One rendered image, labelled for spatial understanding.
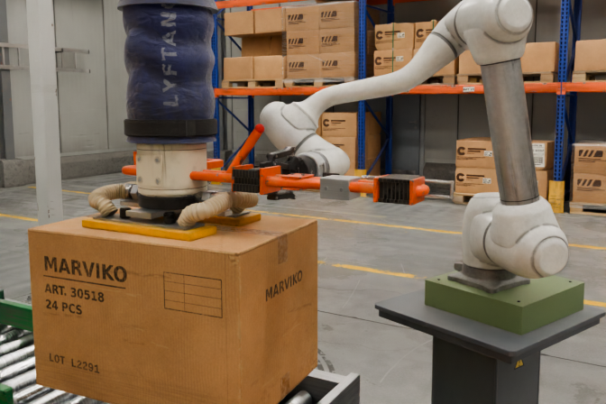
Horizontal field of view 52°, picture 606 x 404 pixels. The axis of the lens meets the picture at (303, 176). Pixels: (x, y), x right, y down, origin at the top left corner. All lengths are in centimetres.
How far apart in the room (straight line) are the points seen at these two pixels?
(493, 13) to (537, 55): 685
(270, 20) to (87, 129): 437
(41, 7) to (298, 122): 305
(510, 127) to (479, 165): 696
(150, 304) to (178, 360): 14
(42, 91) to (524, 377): 346
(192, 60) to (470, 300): 104
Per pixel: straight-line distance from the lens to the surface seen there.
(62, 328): 166
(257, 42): 1074
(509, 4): 162
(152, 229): 147
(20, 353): 237
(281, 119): 172
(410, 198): 124
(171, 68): 149
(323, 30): 949
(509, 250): 173
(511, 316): 184
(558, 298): 197
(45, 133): 449
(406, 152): 1029
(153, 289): 143
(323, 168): 162
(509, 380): 201
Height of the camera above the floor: 138
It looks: 7 degrees down
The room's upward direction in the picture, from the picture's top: straight up
